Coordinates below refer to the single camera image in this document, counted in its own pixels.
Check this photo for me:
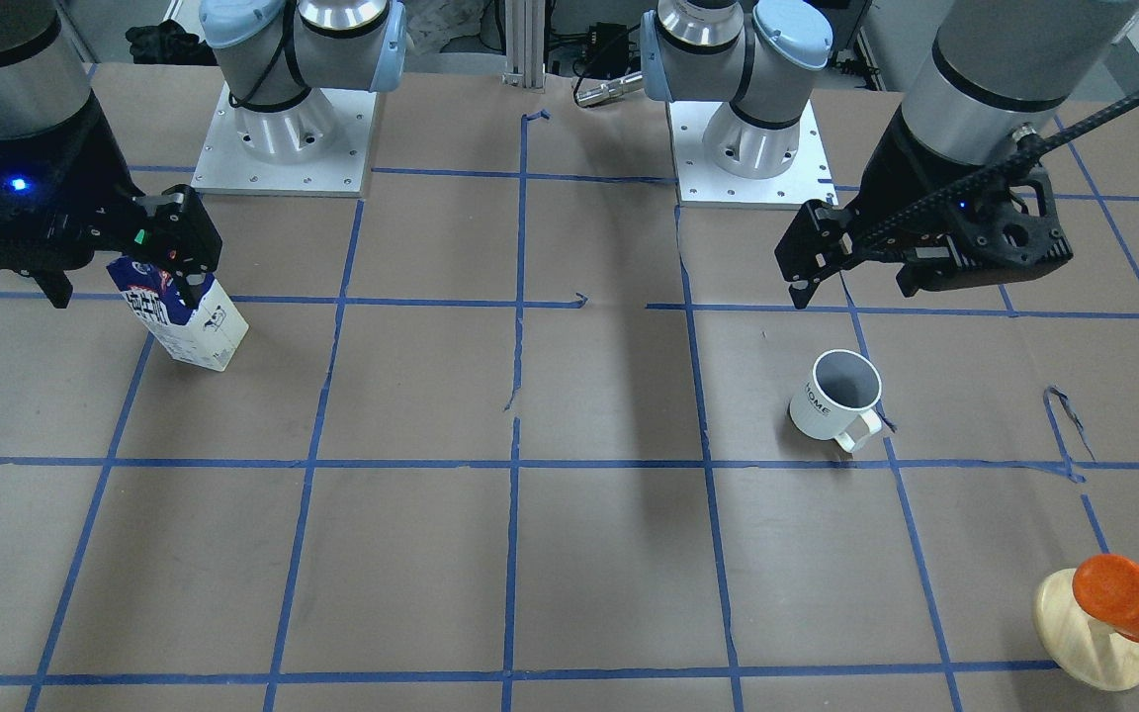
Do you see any orange cup on stand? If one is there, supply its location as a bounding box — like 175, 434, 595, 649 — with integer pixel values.
1072, 554, 1139, 643

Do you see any black gripper body at mug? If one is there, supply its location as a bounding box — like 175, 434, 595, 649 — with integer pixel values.
775, 111, 1073, 297

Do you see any metal base plate near mug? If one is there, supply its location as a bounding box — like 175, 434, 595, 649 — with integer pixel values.
667, 101, 839, 208

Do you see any black gripper body at carton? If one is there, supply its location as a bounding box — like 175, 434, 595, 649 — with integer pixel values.
0, 96, 222, 308

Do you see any white mug with lettering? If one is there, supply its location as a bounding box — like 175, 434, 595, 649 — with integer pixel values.
788, 350, 883, 455

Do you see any aluminium frame post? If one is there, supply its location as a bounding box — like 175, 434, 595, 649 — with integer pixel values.
501, 0, 548, 93

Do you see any silver robot arm holding carton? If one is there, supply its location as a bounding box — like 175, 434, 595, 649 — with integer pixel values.
0, 1, 405, 310

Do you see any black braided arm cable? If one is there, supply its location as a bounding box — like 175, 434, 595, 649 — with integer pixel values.
851, 51, 1139, 253

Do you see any metal base plate near carton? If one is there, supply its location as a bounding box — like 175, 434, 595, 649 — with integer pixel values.
191, 87, 382, 199

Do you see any silver robot arm near mug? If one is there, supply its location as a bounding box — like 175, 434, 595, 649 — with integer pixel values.
639, 1, 1136, 310

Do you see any blue white milk carton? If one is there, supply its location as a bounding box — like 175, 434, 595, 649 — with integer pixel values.
107, 256, 249, 371

